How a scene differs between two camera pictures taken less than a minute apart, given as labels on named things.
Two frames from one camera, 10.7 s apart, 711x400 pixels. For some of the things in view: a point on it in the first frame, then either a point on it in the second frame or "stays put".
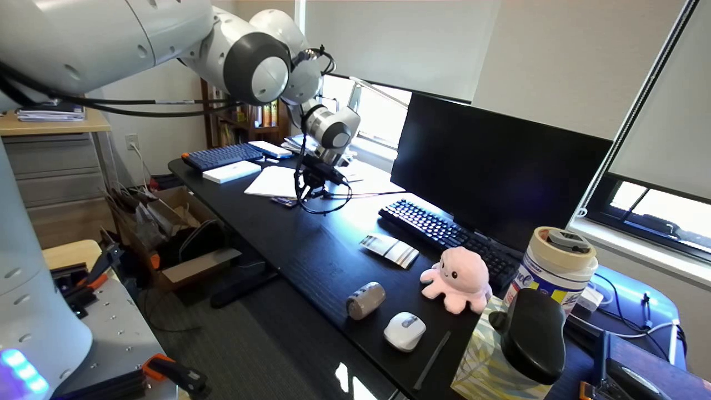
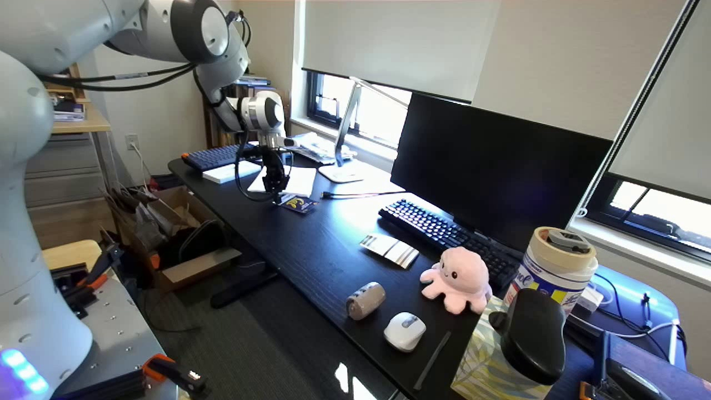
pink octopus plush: x=458 y=277 stays put
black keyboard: x=500 y=261 stays put
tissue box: x=488 y=371 stays put
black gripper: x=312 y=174 -> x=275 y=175
